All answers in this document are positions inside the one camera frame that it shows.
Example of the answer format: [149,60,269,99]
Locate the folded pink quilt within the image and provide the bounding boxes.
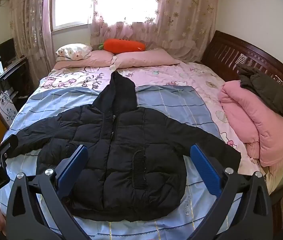
[218,80,283,167]

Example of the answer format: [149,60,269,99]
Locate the black desk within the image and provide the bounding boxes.
[0,56,35,130]

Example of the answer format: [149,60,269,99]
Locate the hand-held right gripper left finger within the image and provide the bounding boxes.
[5,144,92,240]

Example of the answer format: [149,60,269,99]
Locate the white floral pillow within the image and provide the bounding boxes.
[56,43,93,62]

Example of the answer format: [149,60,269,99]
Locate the dark olive jacket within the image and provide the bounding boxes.
[236,64,283,124]

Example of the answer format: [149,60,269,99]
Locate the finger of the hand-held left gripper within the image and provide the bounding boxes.
[0,134,19,172]

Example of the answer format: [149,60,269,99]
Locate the window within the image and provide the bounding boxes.
[50,0,162,32]

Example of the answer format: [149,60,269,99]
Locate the beige striped blanket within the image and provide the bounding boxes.
[258,161,283,196]

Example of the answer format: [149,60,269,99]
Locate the pink pillow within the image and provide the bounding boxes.
[53,50,116,69]
[114,48,180,68]

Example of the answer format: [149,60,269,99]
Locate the black computer monitor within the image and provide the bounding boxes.
[0,38,16,67]

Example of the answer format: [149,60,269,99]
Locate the black hooded puffer jacket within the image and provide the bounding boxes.
[14,71,242,222]

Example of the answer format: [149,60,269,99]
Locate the pink floral lace curtain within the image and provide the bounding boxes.
[90,0,219,62]
[9,0,57,68]

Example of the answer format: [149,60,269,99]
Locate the orange carrot plush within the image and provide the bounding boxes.
[98,39,146,55]

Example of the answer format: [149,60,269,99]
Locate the blue pink printed bed sheet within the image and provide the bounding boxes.
[0,60,262,240]

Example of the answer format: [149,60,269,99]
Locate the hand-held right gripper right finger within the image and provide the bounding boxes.
[189,144,273,240]

